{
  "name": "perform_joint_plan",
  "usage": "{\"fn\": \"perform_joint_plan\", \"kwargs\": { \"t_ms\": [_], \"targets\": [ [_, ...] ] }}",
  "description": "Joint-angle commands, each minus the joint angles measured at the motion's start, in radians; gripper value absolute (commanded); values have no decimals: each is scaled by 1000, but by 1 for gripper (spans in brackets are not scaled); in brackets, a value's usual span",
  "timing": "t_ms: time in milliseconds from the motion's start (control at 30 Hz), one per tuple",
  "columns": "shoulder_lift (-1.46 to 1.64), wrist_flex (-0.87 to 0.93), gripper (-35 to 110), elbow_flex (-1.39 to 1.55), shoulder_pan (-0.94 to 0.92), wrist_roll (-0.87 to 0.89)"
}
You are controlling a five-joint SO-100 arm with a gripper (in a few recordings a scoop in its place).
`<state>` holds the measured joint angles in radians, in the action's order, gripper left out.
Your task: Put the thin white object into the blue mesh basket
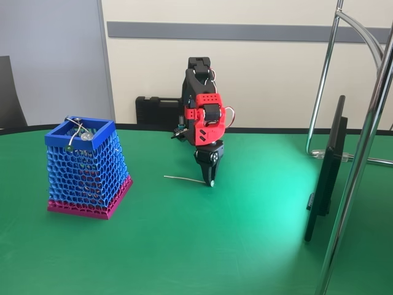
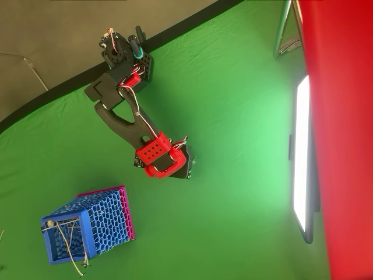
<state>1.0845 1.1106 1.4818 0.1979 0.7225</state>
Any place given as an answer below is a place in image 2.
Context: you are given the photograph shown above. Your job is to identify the red panel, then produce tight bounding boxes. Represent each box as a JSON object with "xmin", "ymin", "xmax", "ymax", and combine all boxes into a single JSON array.
[{"xmin": 296, "ymin": 0, "xmax": 373, "ymax": 280}]

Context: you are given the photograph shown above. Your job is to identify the white LED light panel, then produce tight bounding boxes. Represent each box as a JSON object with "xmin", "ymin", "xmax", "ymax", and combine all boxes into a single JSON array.
[{"xmin": 288, "ymin": 74, "xmax": 321, "ymax": 244}]

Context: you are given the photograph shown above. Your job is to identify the white cable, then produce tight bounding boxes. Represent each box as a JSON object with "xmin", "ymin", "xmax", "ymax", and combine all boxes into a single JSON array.
[{"xmin": 0, "ymin": 52, "xmax": 50, "ymax": 92}]

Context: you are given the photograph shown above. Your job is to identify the green cloth with black border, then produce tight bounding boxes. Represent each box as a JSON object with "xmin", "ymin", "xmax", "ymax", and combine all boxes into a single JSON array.
[{"xmin": 0, "ymin": 0, "xmax": 332, "ymax": 280}]

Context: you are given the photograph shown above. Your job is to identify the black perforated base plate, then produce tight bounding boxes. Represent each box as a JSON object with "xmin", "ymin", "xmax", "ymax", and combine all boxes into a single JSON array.
[{"xmin": 134, "ymin": 51, "xmax": 154, "ymax": 83}]

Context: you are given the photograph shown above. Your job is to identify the silver metal stand frame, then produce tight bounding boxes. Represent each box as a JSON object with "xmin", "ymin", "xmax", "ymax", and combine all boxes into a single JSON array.
[{"xmin": 272, "ymin": 0, "xmax": 304, "ymax": 60}]

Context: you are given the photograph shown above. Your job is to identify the blue and magenta lattice basket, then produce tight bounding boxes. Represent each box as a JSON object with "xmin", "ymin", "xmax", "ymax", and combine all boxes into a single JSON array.
[{"xmin": 40, "ymin": 185, "xmax": 136, "ymax": 265}]

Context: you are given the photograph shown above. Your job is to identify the black clamp with teal ring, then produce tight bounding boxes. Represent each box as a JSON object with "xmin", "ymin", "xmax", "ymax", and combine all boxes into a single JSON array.
[{"xmin": 127, "ymin": 25, "xmax": 146, "ymax": 61}]

